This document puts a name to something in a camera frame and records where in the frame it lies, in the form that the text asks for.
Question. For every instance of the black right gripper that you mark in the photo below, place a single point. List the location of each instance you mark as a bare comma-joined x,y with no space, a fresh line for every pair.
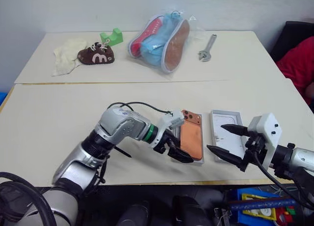
255,147

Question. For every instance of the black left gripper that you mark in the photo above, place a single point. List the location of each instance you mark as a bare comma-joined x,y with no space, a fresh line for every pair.
164,140

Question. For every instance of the orange smartphone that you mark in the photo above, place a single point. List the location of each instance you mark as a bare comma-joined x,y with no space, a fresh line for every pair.
191,137

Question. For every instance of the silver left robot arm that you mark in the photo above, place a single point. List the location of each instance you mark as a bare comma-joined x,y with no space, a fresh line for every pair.
122,126

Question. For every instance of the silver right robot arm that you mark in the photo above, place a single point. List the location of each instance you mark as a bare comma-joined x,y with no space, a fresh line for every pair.
303,158

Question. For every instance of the white phone box lid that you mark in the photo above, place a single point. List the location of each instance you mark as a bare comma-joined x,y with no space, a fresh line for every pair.
227,140

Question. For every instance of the white phone box base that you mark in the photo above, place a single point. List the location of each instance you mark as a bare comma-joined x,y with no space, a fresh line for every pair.
200,162

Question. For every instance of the blue storage bin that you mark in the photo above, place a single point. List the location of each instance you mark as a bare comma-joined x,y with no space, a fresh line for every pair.
235,194

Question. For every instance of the black zip tie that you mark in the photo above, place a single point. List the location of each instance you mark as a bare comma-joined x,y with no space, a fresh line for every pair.
123,152

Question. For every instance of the yellow plastic tray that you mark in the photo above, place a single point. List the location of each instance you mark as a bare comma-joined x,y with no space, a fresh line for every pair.
245,197

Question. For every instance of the black rounded shape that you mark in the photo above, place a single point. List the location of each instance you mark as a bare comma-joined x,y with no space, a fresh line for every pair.
190,211
133,215

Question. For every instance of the dark blue tube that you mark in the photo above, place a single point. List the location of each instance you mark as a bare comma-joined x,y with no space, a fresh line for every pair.
262,204

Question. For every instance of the silver adjustable wrench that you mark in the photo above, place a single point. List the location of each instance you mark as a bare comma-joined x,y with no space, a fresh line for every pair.
208,47

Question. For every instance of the blue stuffing paper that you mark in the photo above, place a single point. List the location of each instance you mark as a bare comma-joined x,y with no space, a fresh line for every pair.
153,50

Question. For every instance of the sneaker with brown sole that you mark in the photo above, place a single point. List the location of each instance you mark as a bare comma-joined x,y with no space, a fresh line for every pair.
176,47

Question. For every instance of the red fabric item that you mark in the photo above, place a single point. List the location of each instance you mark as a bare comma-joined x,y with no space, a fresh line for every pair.
300,64

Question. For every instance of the blue shoes in plastic bag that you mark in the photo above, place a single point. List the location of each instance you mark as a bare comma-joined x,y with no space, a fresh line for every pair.
193,32

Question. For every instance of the red canvas sneaker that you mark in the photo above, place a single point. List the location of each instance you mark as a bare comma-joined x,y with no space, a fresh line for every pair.
147,34

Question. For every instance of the black chair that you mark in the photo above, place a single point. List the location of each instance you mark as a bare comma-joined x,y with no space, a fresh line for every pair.
289,37

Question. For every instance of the brown baby shoe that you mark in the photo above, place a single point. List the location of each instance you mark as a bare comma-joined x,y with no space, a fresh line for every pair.
96,56

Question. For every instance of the green plastic block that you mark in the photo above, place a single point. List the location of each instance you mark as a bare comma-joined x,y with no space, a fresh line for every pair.
114,37

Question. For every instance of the cream cloth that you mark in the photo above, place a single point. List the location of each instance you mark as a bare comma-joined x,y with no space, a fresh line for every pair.
66,57

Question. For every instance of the blue crate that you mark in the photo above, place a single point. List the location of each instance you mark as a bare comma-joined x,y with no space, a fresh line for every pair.
2,97

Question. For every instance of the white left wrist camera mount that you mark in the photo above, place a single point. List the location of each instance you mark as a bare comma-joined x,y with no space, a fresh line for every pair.
175,121

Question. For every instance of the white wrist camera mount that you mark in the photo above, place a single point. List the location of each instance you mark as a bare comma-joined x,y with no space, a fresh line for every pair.
175,121
268,130

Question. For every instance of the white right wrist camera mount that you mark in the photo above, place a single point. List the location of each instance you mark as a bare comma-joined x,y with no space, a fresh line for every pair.
268,130

